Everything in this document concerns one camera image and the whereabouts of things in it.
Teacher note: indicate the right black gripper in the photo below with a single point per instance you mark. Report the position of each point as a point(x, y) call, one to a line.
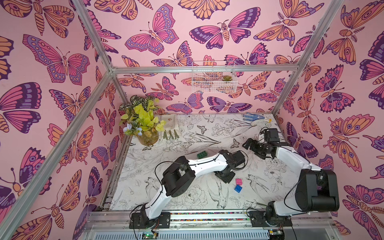
point(255, 146)

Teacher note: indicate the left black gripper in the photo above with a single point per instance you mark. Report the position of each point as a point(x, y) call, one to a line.
point(226, 181)

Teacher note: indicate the blue lego brick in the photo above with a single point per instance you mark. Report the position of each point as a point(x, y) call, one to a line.
point(238, 188)

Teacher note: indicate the green lego brick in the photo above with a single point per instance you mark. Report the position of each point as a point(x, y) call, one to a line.
point(202, 155)

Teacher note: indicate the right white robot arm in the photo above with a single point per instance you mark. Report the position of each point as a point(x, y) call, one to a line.
point(316, 189)

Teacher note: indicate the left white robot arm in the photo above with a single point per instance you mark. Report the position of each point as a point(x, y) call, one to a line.
point(179, 176)

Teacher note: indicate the blue white glove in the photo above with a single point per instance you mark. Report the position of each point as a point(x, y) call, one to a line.
point(255, 118)

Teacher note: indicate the white green garden glove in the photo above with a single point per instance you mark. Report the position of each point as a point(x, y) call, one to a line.
point(172, 129)

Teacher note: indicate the small green succulent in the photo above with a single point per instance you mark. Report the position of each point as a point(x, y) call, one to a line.
point(227, 78)

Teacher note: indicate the glass vase with flowers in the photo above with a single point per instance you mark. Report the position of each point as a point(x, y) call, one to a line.
point(138, 119)

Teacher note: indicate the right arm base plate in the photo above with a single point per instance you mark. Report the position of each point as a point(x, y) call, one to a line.
point(266, 220)

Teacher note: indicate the white wire basket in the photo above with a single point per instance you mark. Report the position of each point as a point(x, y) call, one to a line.
point(208, 79)

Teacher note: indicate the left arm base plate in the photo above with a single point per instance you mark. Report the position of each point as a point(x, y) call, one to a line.
point(141, 221)

